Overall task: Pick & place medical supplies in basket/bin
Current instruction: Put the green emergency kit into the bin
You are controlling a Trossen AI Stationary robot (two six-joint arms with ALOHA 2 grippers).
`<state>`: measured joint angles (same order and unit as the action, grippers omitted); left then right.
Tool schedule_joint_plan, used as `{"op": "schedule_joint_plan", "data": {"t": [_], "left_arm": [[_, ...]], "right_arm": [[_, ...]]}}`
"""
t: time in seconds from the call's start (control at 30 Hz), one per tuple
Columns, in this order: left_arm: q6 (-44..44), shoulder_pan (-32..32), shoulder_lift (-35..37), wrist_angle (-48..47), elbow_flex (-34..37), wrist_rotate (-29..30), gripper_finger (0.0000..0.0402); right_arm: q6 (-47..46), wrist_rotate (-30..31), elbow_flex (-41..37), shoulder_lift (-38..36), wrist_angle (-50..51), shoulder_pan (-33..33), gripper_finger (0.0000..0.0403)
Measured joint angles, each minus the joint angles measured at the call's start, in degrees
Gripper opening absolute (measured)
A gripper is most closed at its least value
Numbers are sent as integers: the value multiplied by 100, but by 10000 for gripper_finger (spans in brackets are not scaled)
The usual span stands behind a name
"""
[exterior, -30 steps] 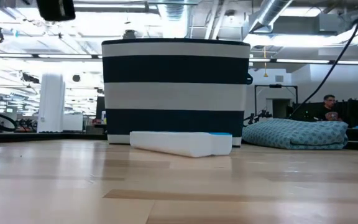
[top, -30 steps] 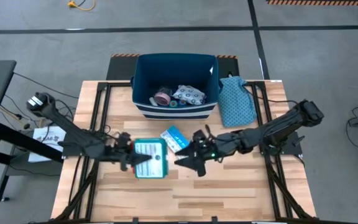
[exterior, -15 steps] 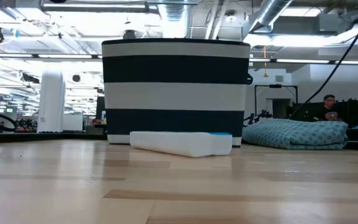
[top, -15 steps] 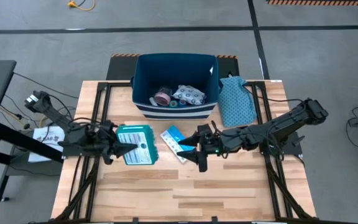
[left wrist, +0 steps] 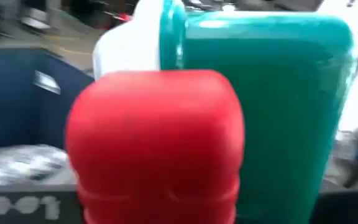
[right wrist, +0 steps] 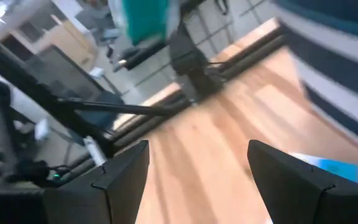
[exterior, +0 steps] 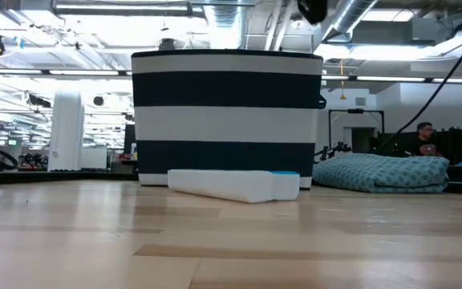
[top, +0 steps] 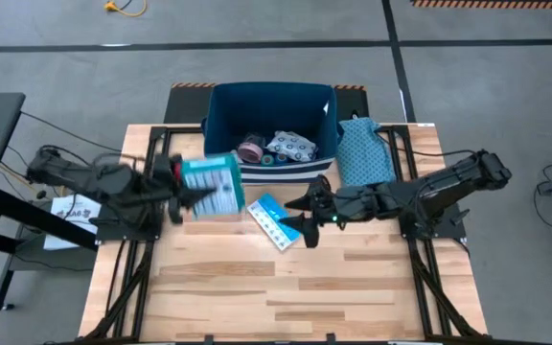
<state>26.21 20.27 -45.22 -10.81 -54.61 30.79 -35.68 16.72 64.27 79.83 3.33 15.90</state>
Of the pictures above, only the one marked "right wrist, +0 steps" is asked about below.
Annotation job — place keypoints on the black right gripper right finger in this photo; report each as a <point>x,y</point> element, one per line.
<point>291,193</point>

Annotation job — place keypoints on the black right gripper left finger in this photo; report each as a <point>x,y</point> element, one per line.
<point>126,186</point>

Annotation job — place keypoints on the blue white pill organizer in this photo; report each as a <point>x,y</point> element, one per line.
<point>337,168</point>

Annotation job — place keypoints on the green first aid kit box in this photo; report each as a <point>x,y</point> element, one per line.
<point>145,18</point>

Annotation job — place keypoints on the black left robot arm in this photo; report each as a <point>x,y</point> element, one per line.
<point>191,62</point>

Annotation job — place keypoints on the navy white striped fabric basket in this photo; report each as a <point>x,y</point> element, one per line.
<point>337,46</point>

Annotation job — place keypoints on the grey desk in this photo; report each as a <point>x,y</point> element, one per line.
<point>64,74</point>

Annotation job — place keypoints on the black aluminium table frame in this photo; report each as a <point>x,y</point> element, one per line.
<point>26,84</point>

